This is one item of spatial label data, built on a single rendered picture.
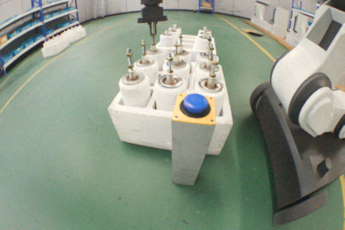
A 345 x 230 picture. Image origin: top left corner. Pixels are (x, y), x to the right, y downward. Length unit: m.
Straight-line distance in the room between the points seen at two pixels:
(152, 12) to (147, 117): 0.39
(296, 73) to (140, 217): 0.55
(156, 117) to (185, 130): 0.20
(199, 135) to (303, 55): 0.29
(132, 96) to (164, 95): 0.10
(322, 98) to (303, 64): 0.08
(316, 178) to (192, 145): 0.37
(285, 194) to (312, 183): 0.10
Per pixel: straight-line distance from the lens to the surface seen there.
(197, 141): 0.26
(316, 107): 0.31
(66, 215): 0.61
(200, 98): 0.24
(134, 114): 0.45
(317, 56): 0.35
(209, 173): 0.53
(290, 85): 0.33
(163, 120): 0.43
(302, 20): 3.16
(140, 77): 0.45
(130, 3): 7.26
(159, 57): 0.63
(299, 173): 0.46
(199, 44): 0.91
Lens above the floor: 0.48
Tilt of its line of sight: 40 degrees down
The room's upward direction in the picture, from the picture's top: straight up
